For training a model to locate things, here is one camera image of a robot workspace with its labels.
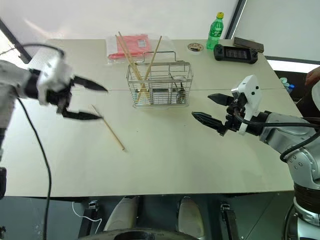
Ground metal spoon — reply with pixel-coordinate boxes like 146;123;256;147
172;74;188;104

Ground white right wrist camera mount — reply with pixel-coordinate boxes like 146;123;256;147
230;74;262;137

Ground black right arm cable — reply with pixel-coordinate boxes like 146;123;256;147
233;107;320;163

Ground dark brown rectangular box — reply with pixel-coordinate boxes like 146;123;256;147
233;36;265;53

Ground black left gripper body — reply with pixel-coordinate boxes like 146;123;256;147
46;78;76;115

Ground black box-shaped device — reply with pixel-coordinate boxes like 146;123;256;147
0;166;8;200

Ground thin white cable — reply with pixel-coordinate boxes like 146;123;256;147
72;200;104;231

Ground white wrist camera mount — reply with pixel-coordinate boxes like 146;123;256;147
230;74;262;137
36;52;76;106

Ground black diagonal frame bar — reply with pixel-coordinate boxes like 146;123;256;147
0;17;33;64

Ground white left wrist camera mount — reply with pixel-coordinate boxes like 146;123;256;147
36;52;76;106

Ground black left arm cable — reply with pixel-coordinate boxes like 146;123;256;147
16;43;66;240

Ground black table leg bracket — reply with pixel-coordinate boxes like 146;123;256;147
77;199;100;238
220;201;240;240

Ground red packet in plastic bag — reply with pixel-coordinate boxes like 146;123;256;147
106;33;176;65

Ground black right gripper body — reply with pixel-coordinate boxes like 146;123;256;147
216;92;248;138

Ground wooden chopstick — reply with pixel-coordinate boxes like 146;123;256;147
114;34;148;102
118;31;151;102
135;35;163;103
90;104;126;152

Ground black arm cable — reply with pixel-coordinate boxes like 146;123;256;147
233;107;320;163
16;43;66;240

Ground black handheld game console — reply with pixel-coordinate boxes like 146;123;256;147
212;44;259;65

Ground round tape roll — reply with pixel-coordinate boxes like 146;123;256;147
187;42;204;53

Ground green plastic bottle yellow cap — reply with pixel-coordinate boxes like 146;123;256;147
206;11;225;51

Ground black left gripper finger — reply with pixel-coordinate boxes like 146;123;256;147
73;75;109;94
61;106;104;122

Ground dark window frame bar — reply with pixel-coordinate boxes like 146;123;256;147
223;0;249;40

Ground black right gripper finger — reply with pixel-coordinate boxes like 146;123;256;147
207;92;235;107
191;111;224;131

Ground silver wire basket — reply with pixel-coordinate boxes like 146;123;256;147
124;50;195;109

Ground clear bottles with blue caps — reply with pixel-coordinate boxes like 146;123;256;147
279;76;296;95

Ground bystander person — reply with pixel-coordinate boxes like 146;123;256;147
296;65;320;119

